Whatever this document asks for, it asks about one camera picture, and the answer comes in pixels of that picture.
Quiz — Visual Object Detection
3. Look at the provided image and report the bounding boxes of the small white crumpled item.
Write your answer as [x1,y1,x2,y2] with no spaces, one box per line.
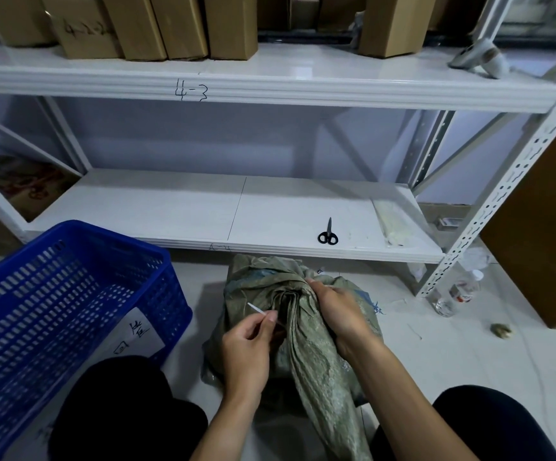
[350,12,366,49]

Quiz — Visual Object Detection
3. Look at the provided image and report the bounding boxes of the clear bag of zip ties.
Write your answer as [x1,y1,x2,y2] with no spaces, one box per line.
[371,198,413,248]

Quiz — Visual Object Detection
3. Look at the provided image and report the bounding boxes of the metal framed window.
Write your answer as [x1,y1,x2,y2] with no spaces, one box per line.
[498,0,556,36]

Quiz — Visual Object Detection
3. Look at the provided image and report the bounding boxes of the white metal shelf rack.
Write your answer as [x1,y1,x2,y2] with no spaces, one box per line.
[0,0,556,298]

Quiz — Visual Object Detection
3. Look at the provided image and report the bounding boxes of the handwritten cardboard box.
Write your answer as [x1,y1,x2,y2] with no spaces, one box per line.
[37,0,124,61]

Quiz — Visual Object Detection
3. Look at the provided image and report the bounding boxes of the white handheld scanner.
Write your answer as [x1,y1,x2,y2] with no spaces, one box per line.
[448,38,512,80]

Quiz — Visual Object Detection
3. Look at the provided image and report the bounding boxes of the tall small cardboard box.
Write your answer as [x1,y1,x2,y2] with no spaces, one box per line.
[100,0,167,62]
[148,0,210,61]
[203,0,259,61]

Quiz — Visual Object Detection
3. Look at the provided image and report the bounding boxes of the blue plastic basket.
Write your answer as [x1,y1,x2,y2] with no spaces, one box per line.
[0,219,194,461]

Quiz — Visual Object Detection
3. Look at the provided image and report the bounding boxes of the person's right hand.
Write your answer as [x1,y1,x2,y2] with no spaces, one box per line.
[305,278,385,362]

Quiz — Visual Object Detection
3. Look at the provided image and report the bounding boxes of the person's right leg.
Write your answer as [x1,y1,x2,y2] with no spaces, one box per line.
[371,386,556,461]

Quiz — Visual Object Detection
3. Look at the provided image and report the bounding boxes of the black scissors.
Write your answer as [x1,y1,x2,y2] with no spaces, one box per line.
[317,217,339,246]

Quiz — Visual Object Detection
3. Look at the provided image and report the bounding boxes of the white crumpled paper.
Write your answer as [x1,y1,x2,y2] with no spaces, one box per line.
[460,247,492,272]

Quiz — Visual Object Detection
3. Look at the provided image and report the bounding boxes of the white paper label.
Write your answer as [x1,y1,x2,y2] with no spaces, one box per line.
[100,307,166,366]

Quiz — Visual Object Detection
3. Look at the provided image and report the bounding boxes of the white cable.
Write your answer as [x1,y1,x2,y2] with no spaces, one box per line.
[508,302,556,461]

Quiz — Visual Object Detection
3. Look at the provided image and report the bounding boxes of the person's right forearm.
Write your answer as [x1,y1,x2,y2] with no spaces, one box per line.
[340,341,480,461]

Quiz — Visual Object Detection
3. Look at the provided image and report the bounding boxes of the clear plastic bottle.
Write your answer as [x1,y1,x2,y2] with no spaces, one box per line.
[433,269,485,318]

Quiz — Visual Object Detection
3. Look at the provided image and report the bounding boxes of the person's left hand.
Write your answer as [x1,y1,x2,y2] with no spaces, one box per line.
[220,309,286,404]

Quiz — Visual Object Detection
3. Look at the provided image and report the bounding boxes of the green woven sack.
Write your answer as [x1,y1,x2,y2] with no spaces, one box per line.
[202,254,385,461]

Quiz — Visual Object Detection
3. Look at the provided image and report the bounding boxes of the red patterned carton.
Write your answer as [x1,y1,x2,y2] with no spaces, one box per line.
[0,153,82,223]

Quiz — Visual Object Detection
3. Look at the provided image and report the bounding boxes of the cube cardboard box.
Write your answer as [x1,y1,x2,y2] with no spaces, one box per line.
[357,0,438,59]

